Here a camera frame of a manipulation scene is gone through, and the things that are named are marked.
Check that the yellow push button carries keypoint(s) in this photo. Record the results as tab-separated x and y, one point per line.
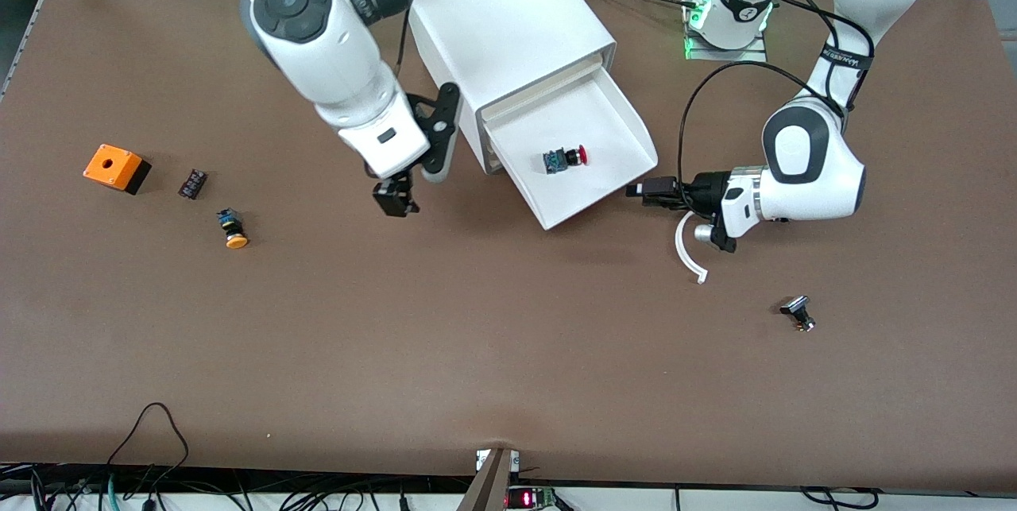
235	239

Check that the white pull-out drawer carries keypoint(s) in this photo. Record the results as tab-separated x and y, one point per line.
596	177

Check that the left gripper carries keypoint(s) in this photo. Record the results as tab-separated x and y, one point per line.
704	187

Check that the orange button box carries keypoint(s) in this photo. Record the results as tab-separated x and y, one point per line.
111	168

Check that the device with red display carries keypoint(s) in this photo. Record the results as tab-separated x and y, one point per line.
528	499

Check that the small black contact block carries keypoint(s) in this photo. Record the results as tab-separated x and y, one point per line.
192	183

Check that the white closed drawer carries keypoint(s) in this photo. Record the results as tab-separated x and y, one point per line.
548	83

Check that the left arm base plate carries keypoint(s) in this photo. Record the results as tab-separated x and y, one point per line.
727	56

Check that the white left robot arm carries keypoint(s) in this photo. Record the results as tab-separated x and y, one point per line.
810	169

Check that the white curved plastic clip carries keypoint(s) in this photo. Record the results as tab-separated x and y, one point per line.
680	250

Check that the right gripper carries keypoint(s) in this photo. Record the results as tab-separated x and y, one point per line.
395	196

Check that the white drawer cabinet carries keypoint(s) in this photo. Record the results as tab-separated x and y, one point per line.
516	18

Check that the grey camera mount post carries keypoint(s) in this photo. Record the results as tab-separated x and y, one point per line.
489	487

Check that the black-capped switch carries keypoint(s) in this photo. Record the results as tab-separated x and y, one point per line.
795	306

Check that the red push button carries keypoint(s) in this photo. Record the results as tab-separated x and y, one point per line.
562	160

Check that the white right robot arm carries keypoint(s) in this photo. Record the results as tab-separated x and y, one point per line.
318	18

